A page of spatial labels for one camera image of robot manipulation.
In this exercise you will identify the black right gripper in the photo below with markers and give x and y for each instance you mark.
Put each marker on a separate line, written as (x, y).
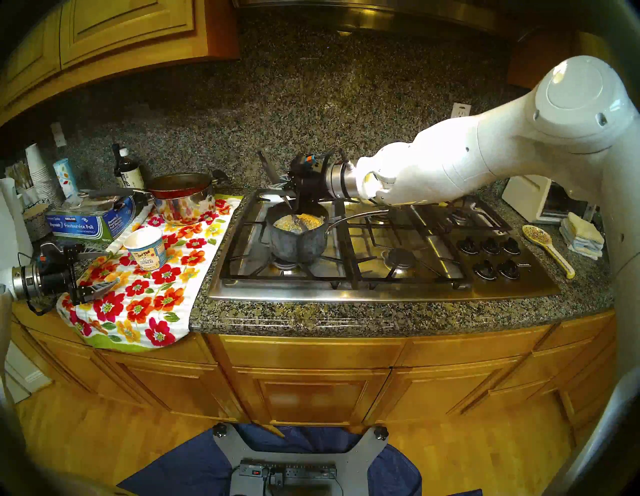
(310, 187)

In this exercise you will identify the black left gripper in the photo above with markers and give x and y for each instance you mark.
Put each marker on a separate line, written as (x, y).
(55, 277)

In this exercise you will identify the white blue oatmeal paper cup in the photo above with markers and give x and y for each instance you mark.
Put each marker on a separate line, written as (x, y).
(145, 250)

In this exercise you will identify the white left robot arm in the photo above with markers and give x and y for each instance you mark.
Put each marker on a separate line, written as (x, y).
(5, 340)

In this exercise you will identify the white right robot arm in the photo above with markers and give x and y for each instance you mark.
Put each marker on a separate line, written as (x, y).
(500, 145)

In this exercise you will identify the steel pot with red inside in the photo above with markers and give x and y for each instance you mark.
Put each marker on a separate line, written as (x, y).
(182, 205)

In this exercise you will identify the yellow ceramic spoon rest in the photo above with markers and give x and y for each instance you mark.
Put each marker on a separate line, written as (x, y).
(542, 237)

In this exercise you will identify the blue foil box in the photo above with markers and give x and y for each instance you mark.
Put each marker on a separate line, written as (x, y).
(90, 225)

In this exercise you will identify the floral kitchen towel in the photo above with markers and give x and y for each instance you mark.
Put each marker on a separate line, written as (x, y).
(140, 295)

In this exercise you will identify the small dark saucepan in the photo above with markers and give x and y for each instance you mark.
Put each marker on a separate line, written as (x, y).
(297, 247)

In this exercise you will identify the speckled round container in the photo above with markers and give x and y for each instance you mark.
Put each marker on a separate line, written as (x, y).
(36, 220)

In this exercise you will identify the black cast iron grate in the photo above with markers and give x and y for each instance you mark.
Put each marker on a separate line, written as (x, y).
(260, 276)
(480, 220)
(352, 250)

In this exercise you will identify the white paper towel roll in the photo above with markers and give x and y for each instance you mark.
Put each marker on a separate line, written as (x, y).
(12, 225)

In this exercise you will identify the light blue patterned cup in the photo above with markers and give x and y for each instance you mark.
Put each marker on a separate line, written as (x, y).
(65, 177)

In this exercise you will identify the white utensil holder cup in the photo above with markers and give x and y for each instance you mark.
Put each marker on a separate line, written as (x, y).
(30, 195)

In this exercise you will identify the dark bottle with white label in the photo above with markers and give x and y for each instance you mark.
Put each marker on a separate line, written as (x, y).
(131, 175)

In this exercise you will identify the stack of white paper cups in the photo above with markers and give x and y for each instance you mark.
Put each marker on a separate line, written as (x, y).
(40, 175)

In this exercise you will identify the plain dark bottle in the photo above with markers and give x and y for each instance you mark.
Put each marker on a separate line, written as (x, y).
(116, 160)

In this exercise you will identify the stainless steel gas cooktop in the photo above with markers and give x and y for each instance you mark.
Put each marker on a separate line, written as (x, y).
(380, 292)

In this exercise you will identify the black cooktop knob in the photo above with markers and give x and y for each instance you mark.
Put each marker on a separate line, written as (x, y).
(485, 270)
(468, 245)
(491, 245)
(508, 269)
(511, 245)

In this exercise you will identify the steel range hood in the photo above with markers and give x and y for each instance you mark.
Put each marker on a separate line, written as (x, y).
(380, 12)

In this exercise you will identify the wooden lower cabinets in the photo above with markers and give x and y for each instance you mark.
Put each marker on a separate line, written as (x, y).
(310, 385)

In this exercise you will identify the dark blue cloth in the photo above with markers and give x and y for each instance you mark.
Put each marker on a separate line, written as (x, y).
(190, 470)

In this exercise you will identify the wooden upper cabinet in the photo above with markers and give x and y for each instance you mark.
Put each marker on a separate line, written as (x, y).
(125, 25)
(530, 60)

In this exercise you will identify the white countertop appliance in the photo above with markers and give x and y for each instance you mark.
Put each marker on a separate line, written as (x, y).
(525, 197)

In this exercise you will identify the grey power strip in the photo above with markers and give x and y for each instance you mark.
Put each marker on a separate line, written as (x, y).
(300, 471)

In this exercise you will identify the folded cloth stack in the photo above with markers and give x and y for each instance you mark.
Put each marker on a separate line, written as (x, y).
(582, 240)

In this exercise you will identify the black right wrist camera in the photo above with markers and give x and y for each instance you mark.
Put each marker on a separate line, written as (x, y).
(305, 162)

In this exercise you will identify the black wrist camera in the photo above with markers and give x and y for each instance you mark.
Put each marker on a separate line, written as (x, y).
(305, 162)
(52, 252)

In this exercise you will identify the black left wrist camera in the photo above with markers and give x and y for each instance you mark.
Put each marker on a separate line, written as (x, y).
(52, 252)

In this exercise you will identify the white backsplash switch plate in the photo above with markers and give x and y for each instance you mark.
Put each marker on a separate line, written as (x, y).
(58, 135)

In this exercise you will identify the white wall outlet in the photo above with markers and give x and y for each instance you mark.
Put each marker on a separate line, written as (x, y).
(461, 110)

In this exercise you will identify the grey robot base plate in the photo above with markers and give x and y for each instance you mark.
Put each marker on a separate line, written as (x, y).
(360, 465)

